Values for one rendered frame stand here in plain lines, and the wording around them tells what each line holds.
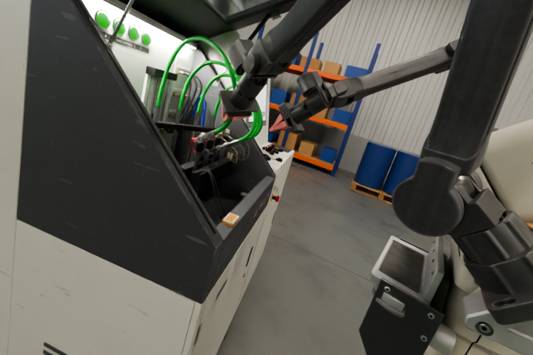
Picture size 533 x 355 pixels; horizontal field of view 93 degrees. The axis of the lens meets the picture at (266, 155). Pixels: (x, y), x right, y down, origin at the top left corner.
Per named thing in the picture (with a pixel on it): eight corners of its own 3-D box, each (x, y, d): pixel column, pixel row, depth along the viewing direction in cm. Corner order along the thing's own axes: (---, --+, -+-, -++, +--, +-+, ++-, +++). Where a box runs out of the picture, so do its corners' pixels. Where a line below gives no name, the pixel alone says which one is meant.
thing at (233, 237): (208, 294, 64) (224, 239, 60) (193, 287, 64) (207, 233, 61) (265, 208, 123) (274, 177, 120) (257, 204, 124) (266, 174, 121)
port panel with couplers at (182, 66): (170, 127, 113) (183, 58, 107) (163, 126, 114) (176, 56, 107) (185, 127, 126) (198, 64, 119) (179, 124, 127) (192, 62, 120)
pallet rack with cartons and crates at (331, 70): (336, 170, 664) (378, 55, 600) (333, 177, 584) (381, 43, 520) (245, 138, 747) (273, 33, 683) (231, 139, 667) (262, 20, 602)
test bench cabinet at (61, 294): (144, 516, 76) (201, 307, 60) (1, 421, 86) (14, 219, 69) (229, 327, 144) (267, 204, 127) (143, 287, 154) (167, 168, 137)
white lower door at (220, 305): (158, 482, 77) (208, 300, 62) (151, 478, 77) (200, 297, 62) (233, 318, 139) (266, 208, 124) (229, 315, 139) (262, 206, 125)
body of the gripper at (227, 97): (216, 94, 67) (226, 76, 61) (250, 94, 72) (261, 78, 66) (223, 115, 65) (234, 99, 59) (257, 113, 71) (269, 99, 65)
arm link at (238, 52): (257, 62, 50) (289, 62, 56) (235, 17, 53) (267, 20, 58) (234, 96, 60) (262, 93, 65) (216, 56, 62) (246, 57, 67)
